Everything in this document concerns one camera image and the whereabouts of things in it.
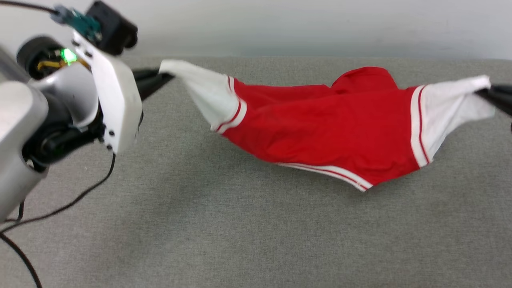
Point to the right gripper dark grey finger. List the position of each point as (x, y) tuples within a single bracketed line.
[(504, 88), (500, 102)]

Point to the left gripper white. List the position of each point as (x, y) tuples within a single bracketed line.
[(118, 108)]

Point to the red and white garment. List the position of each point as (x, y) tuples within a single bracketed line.
[(320, 128)]

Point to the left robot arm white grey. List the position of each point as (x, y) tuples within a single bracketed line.
[(24, 120)]

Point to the teal connector board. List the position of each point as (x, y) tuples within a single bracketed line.
[(82, 22)]

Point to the grey fabric sofa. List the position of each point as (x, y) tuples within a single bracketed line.
[(240, 232)]

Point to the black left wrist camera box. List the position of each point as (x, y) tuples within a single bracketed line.
[(114, 28)]

